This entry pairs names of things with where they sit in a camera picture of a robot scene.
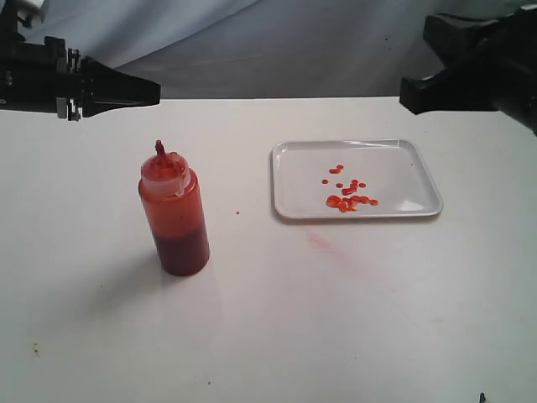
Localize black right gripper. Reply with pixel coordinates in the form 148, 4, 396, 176
399, 3, 536, 131

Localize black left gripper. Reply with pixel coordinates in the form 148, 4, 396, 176
1, 1, 161, 121

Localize red sauce squeeze bottle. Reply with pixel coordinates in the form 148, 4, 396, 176
138, 140, 210, 277

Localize red sauce drops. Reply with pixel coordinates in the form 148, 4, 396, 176
321, 164, 380, 214

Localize white rectangular plastic tray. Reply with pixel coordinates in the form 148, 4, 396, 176
271, 139, 444, 220

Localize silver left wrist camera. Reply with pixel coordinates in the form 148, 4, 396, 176
16, 0, 49, 22

